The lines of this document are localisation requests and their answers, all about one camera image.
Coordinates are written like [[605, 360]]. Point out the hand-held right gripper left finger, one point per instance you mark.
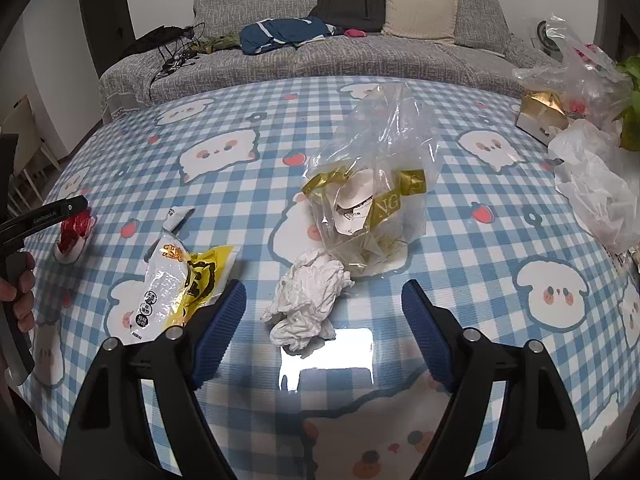
[[220, 335]]

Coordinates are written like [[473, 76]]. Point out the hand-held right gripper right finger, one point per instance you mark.
[[427, 335]]

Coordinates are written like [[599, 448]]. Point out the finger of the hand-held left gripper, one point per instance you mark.
[[47, 216]]

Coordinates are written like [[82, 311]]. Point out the red and white wrapper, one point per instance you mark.
[[75, 232]]

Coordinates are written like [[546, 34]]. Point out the white tissue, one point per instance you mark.
[[305, 300]]

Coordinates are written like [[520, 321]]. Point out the person's left hand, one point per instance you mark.
[[25, 275]]

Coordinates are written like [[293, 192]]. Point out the yellow snack wrapper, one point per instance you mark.
[[170, 280]]

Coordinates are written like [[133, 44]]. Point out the beige chair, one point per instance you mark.
[[25, 130]]

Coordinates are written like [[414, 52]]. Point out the small white torn wrapper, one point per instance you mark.
[[177, 216]]

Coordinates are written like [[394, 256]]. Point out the blue checked printed tablecloth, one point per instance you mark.
[[250, 185]]

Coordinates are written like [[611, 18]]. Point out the clear bag with gold ribbon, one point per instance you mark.
[[370, 170]]

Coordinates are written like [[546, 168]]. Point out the black cloth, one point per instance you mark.
[[145, 42]]

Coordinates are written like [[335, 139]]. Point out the dark door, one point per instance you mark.
[[112, 10]]

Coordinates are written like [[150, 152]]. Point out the white plastic bag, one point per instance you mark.
[[595, 180]]

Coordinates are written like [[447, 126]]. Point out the green cloth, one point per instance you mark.
[[220, 42]]

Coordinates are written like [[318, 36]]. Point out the gold tissue box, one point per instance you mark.
[[537, 110]]

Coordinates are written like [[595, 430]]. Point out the grey sofa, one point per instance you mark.
[[400, 65]]

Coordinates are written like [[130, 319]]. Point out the blue jacket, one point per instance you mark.
[[280, 32]]

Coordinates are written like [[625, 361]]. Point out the green potted plant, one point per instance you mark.
[[631, 110]]

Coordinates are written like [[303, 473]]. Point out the clear crumpled plastic bag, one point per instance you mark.
[[590, 75]]

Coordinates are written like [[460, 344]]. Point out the pink cloth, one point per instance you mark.
[[355, 33]]

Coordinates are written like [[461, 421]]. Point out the white fan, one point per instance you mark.
[[542, 35]]

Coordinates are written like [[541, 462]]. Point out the beige pillow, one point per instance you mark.
[[420, 10]]

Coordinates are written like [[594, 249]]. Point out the black backpack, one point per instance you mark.
[[350, 0]]

